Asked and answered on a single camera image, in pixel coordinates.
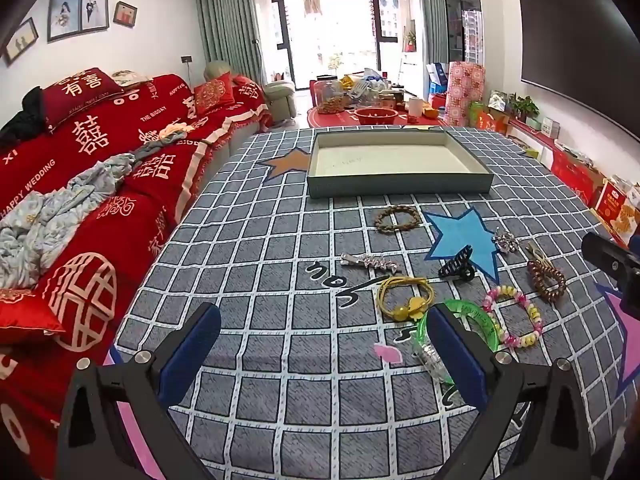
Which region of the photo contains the grey-green shallow tray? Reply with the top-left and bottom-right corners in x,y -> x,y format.
306,129 -> 495,200

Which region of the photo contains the round red table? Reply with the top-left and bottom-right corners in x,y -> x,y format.
304,104 -> 452,132

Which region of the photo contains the small potted plant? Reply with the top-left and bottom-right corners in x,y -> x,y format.
509,93 -> 540,121

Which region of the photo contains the green translucent bangle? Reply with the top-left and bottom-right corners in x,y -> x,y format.
417,298 -> 502,357

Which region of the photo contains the glass door cabinet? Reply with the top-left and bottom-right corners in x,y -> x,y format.
442,0 -> 484,67

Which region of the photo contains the black claw hair clip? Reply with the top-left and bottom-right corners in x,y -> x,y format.
438,244 -> 476,281

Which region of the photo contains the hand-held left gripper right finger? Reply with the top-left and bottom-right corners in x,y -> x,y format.
427,302 -> 593,480

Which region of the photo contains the grey braided cloth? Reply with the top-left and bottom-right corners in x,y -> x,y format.
131,124 -> 202,162

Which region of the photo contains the sofa with red cover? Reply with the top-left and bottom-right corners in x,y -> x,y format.
0,72 -> 274,463

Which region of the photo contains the beige armchair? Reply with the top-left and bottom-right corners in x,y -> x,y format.
262,77 -> 299,122

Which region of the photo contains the gold duckbill hair clip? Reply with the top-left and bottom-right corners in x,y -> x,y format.
525,241 -> 552,267

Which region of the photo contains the pastel bead bracelet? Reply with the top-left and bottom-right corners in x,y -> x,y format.
482,285 -> 544,349

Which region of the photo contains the grey-green chair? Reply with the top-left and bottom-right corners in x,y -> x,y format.
203,60 -> 234,84

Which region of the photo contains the red patterned cushion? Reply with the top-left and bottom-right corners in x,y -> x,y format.
193,73 -> 236,116

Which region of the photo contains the plain red cushion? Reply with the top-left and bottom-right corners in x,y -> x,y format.
0,287 -> 67,347

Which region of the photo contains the light blue blanket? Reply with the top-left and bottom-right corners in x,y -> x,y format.
0,152 -> 137,292

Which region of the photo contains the yellow hair tie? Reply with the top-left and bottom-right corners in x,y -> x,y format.
376,275 -> 434,322

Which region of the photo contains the red low cabinet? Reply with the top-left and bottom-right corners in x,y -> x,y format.
507,117 -> 609,207

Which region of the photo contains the green curtain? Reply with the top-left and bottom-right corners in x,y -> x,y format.
194,0 -> 266,87
417,0 -> 451,69

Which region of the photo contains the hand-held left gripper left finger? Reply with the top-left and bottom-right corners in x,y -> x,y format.
56,302 -> 223,480

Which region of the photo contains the large black television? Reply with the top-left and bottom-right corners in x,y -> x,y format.
517,0 -> 640,142

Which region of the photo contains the checked grey tablecloth with stars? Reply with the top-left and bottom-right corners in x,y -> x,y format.
107,127 -> 640,480

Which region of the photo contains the small dark photo frame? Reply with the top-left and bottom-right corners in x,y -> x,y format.
112,0 -> 139,29

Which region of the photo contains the brown braided hair tie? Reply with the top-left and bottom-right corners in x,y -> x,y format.
374,206 -> 424,234

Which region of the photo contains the blue and white box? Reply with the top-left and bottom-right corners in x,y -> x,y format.
425,62 -> 451,92

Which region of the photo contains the brown spiral hair tie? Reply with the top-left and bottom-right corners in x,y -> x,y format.
527,256 -> 569,304

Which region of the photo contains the red pillow with white characters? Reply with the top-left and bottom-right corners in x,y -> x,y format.
40,66 -> 124,127

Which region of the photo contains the silver rhinestone hair clip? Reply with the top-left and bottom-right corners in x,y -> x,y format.
492,227 -> 521,256

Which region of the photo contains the orange and white snack box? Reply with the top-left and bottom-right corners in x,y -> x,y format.
594,177 -> 640,249

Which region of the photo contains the double wedding photo frame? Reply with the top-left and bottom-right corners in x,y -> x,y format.
47,0 -> 110,44

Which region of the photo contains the red plastic bowl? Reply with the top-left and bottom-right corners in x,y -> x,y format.
353,107 -> 401,126

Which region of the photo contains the silhouette photo frame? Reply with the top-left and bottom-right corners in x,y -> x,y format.
3,17 -> 40,66

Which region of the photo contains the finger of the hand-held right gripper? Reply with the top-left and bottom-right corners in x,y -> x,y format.
581,232 -> 640,306

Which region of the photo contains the floral wrapped box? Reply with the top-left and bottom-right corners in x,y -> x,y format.
444,61 -> 486,129

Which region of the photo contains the clear plastic hair clip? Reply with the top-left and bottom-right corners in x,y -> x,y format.
412,341 -> 447,382

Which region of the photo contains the clear jar of snacks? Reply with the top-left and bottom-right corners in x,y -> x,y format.
314,77 -> 349,115

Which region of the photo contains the black garment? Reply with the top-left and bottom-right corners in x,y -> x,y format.
0,87 -> 52,147

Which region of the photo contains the silver star hair clip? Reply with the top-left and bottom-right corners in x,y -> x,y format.
340,254 -> 402,274

